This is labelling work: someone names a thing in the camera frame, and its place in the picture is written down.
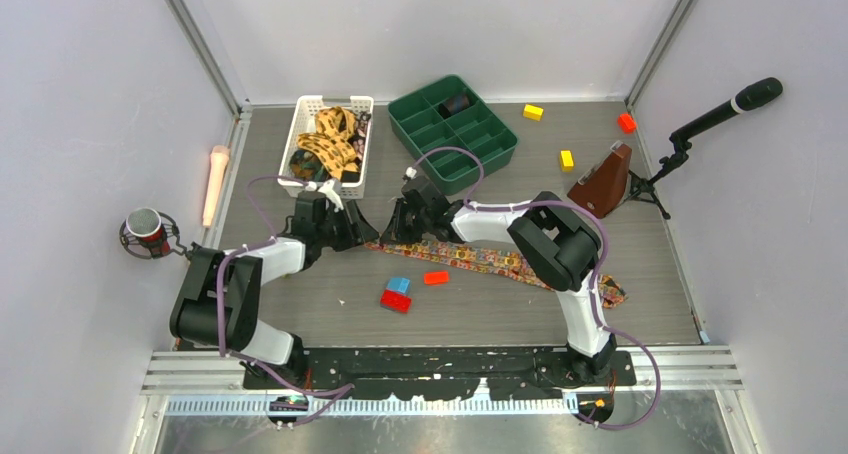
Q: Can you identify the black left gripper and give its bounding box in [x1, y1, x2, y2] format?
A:
[315, 200, 377, 252]

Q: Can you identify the colourful shell pattern tie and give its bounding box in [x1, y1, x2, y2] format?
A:
[365, 237, 628, 310]

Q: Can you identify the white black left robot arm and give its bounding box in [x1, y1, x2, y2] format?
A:
[169, 192, 379, 388]

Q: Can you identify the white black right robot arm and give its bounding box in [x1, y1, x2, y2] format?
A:
[379, 177, 617, 385]

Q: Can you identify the blue lego brick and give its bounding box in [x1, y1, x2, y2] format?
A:
[386, 277, 411, 296]

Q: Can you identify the small orange lego brick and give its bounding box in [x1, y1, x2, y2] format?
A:
[423, 271, 450, 286]

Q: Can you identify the red lego brick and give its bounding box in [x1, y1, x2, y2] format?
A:
[380, 289, 412, 314]

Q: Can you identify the brown green leaf tie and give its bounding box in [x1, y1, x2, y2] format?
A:
[288, 149, 331, 183]

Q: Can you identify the dark floral rose tie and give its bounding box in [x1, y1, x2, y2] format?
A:
[349, 112, 372, 163]

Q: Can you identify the yellow beetle pattern tie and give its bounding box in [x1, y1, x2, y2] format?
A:
[296, 106, 360, 180]

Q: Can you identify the white perforated plastic basket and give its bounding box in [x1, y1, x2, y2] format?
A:
[278, 95, 375, 200]

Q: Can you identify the green compartment tray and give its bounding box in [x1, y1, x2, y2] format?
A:
[388, 74, 519, 195]

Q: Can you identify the rolled dark striped tie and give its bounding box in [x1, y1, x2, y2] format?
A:
[437, 93, 472, 119]

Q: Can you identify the yellow block near tray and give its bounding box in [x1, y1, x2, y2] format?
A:
[522, 104, 544, 121]

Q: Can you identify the yellow block upright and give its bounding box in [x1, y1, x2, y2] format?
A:
[559, 150, 575, 172]

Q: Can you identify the brown wooden metronome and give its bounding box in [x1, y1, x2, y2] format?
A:
[567, 141, 632, 219]

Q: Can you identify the red silver studio microphone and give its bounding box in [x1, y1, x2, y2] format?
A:
[119, 207, 200, 261]

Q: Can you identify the black microphone tripod stand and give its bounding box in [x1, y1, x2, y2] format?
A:
[620, 134, 692, 221]

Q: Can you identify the orange red block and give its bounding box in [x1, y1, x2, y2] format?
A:
[617, 113, 638, 134]

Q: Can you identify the black handheld microphone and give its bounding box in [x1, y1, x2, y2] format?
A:
[669, 77, 783, 150]

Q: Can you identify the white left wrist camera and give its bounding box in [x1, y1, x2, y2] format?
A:
[304, 179, 345, 212]

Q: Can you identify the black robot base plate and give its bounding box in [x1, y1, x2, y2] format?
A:
[242, 346, 636, 401]

